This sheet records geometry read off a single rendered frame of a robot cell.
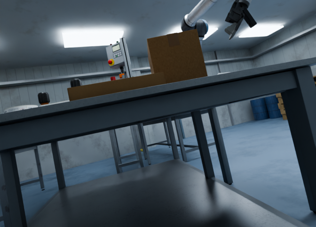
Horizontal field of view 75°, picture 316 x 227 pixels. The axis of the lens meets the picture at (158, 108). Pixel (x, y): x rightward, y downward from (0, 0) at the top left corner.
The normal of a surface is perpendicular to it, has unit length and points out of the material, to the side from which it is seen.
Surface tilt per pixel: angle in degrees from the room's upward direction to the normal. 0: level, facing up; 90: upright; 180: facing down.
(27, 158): 90
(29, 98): 90
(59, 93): 90
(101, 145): 90
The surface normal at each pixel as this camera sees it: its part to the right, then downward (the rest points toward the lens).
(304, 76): 0.18, -0.10
